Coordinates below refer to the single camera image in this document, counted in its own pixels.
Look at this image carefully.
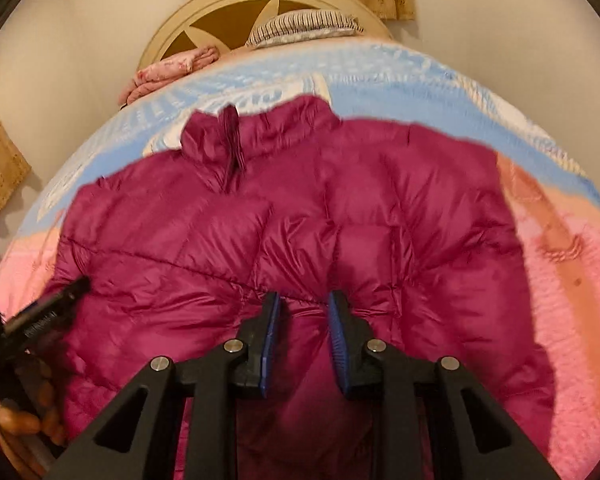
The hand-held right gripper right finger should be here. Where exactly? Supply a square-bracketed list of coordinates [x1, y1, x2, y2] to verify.
[327, 290, 563, 480]

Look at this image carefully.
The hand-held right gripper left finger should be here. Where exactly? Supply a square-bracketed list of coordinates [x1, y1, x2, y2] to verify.
[42, 291, 283, 480]

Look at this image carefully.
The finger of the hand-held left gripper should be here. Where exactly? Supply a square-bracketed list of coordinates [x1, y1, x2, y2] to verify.
[50, 276, 92, 317]

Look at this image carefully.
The magenta puffer jacket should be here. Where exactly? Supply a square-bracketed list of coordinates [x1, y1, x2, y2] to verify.
[45, 94, 561, 480]

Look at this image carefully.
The person's left hand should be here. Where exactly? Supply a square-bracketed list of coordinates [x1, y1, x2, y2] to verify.
[0, 357, 70, 448]

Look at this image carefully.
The pink and blue printed blanket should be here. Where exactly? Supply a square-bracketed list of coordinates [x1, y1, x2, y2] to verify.
[0, 35, 600, 480]

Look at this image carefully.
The pink folded quilt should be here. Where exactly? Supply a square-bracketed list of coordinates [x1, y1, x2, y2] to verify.
[119, 45, 221, 106]

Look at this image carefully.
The cream round wooden headboard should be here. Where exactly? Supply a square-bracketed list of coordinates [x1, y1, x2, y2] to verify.
[137, 0, 393, 72]

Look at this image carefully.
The striped pillow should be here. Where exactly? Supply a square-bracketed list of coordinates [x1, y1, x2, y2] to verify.
[246, 9, 365, 50]

